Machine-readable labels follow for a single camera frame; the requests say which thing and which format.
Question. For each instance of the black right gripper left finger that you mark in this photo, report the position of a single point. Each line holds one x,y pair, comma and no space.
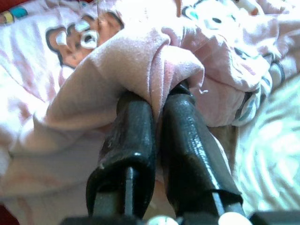
131,145

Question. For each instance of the pink cartoon print blanket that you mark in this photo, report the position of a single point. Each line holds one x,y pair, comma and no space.
82,105

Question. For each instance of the bed with beige floral sheet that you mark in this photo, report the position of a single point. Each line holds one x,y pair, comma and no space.
269,152

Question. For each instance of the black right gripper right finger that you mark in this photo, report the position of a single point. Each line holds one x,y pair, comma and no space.
189,145

